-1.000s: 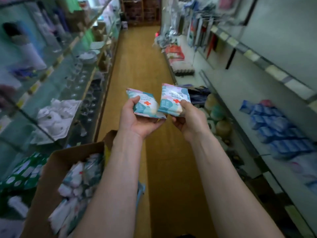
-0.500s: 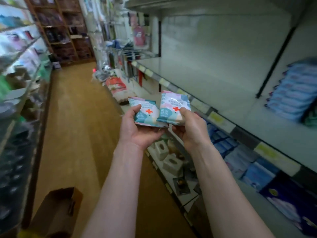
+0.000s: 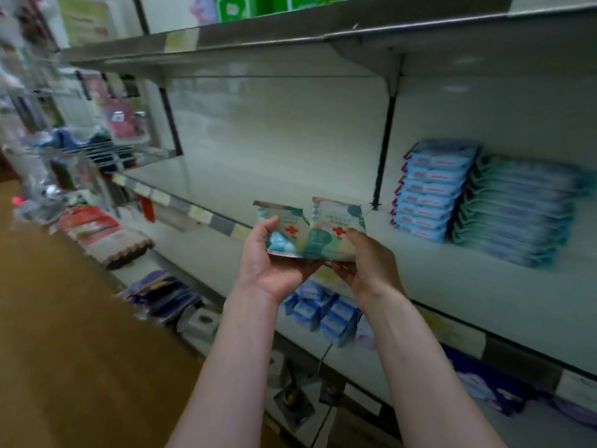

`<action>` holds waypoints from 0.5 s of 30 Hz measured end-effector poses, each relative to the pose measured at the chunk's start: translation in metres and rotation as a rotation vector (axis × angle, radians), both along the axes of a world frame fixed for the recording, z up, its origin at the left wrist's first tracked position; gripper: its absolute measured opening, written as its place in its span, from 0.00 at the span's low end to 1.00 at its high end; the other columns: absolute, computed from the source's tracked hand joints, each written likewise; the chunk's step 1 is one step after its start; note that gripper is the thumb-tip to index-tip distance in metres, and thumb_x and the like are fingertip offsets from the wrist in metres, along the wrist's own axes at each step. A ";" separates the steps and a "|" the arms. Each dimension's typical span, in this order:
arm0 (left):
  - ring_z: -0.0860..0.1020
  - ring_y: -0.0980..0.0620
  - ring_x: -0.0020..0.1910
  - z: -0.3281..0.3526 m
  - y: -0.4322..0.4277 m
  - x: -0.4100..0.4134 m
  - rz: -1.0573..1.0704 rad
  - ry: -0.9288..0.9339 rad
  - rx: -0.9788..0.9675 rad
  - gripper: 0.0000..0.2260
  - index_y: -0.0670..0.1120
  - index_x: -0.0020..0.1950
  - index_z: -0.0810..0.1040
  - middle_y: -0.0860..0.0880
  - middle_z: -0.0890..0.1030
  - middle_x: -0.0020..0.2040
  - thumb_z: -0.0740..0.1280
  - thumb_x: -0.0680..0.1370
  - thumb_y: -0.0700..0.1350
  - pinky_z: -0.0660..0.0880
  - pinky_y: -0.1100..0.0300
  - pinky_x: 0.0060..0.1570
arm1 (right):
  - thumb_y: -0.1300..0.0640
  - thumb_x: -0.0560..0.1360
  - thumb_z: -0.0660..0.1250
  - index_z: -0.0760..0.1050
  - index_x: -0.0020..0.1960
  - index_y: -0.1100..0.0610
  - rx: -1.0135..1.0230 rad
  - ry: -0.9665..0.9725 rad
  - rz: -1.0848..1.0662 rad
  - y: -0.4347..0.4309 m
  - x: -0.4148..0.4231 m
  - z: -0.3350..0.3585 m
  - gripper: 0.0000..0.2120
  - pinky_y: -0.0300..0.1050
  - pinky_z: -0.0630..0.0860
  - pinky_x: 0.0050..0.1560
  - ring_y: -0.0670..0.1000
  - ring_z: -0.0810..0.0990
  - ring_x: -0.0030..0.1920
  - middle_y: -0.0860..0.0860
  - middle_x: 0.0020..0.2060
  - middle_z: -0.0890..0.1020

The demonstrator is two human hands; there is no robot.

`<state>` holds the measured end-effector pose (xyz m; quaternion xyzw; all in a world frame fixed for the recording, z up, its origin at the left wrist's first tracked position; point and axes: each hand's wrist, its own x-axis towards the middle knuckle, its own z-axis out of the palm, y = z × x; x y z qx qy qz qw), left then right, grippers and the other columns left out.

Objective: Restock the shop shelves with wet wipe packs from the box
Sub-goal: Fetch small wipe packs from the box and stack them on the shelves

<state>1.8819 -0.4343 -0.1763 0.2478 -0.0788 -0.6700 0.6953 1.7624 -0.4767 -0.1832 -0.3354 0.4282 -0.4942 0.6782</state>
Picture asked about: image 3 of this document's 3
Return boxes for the white textured pack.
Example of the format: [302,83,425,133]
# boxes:
[86,228,155,269]

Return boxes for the beige tissue box holder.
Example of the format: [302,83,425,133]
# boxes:
[187,307,223,340]

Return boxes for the person's left forearm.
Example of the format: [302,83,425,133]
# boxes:
[168,289,309,448]

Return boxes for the person's right forearm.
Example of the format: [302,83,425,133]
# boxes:
[359,294,505,448]

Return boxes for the stack of blue red packets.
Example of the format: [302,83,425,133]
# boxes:
[390,139,481,243]

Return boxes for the dark plastic bags bundle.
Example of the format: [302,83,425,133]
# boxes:
[119,268,201,325]

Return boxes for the stack of blue green packets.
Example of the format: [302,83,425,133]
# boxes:
[452,154,593,269]

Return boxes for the red mesh bag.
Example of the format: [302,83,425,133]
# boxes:
[58,205,121,237]

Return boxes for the dark blue packaged goods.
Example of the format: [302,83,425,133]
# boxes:
[443,345,537,416]

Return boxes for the metal store shelving unit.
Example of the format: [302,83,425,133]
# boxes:
[56,0,597,448]

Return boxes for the wire display rack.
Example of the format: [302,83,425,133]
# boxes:
[19,126,174,211]

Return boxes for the person's left hand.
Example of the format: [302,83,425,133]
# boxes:
[233,216,323,304]

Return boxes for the person's right hand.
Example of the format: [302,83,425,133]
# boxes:
[331,228,407,309]

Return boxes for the hanging packaged goods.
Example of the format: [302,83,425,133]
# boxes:
[0,0,150,146]

